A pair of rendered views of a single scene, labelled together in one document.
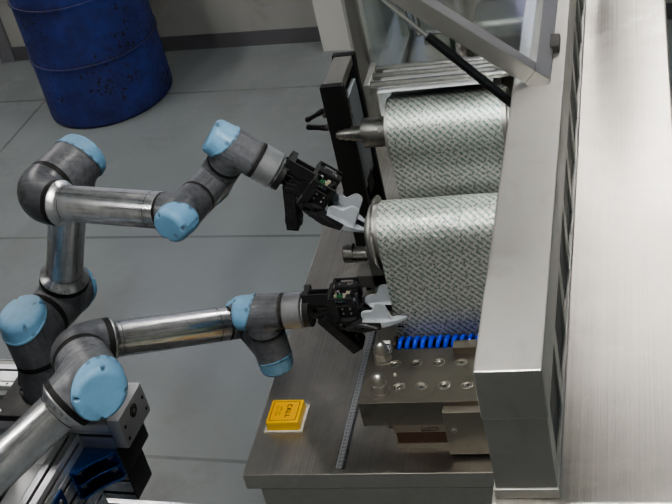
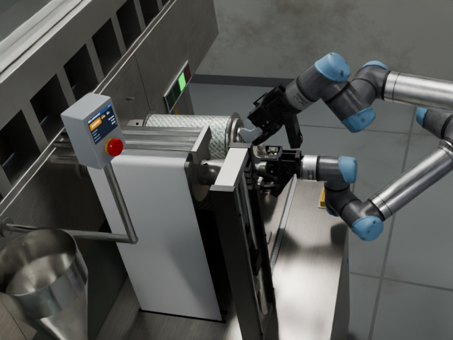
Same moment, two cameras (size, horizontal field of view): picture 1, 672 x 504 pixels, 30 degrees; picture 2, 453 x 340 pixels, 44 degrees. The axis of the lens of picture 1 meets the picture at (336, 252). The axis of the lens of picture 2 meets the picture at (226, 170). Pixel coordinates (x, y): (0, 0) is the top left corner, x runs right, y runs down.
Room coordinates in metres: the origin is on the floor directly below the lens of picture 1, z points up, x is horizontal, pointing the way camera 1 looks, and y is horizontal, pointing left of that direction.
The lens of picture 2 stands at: (3.35, -0.05, 2.13)
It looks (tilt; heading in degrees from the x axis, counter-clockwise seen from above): 38 degrees down; 184
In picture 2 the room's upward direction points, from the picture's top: 11 degrees counter-clockwise
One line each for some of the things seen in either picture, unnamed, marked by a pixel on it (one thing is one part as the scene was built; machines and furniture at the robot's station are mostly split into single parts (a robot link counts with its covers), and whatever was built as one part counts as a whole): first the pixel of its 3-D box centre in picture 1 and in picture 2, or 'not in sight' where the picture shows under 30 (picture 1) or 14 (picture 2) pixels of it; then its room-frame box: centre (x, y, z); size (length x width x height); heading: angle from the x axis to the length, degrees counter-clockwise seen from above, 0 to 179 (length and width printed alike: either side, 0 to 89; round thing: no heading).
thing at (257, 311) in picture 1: (260, 313); (336, 170); (2.10, 0.18, 1.11); 0.11 x 0.08 x 0.09; 72
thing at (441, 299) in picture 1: (449, 300); not in sight; (1.98, -0.19, 1.12); 0.23 x 0.01 x 0.18; 72
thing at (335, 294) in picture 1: (333, 305); (282, 164); (2.05, 0.03, 1.12); 0.12 x 0.08 x 0.09; 72
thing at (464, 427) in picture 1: (472, 430); not in sight; (1.76, -0.17, 0.97); 0.10 x 0.03 x 0.11; 72
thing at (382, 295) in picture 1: (386, 296); not in sight; (2.05, -0.08, 1.11); 0.09 x 0.03 x 0.06; 81
